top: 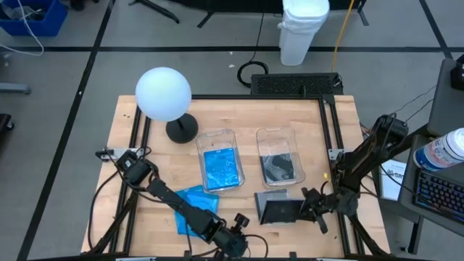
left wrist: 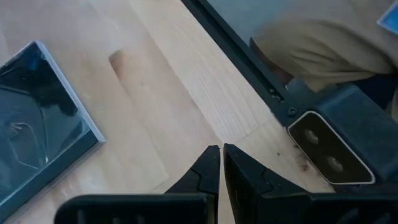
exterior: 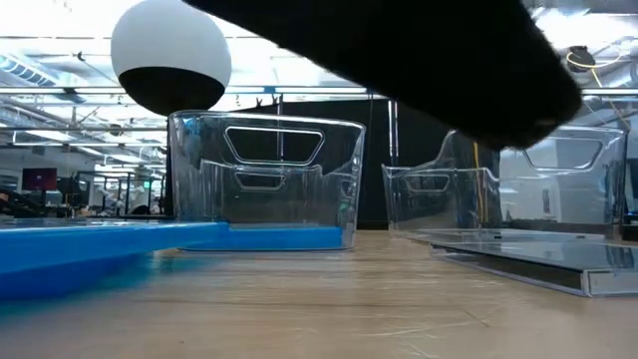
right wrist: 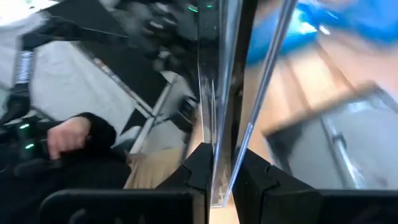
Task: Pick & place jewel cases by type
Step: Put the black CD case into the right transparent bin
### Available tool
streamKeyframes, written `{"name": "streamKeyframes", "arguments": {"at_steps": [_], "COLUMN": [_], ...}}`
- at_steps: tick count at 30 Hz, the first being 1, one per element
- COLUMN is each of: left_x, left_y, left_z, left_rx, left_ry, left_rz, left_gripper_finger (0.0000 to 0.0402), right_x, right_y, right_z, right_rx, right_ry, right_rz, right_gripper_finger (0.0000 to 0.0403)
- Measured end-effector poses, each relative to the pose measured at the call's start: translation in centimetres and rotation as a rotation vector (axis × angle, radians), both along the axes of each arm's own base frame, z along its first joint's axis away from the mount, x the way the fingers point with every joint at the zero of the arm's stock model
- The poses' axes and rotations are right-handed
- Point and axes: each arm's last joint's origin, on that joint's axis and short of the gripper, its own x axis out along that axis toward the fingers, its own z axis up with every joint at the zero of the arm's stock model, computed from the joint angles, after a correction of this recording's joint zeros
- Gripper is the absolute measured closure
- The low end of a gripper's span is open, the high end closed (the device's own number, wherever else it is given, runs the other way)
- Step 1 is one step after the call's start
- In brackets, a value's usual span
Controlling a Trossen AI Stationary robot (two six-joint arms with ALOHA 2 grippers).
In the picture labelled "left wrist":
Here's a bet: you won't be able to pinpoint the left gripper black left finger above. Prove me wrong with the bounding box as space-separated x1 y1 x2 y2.
54 145 221 224

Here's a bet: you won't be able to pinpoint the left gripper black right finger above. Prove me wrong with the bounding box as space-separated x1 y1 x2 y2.
223 143 398 224

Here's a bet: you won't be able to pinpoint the clear lids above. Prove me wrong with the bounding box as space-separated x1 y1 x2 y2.
0 40 106 223

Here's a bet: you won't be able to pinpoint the person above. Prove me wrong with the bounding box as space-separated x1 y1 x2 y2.
250 0 398 94

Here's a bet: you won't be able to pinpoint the blue white-edged card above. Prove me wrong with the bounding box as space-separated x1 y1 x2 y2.
376 1 398 35

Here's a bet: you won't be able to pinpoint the black depth camera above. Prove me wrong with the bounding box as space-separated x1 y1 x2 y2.
285 83 398 189

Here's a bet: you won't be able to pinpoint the black aluminium table frame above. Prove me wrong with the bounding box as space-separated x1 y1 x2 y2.
181 0 299 128

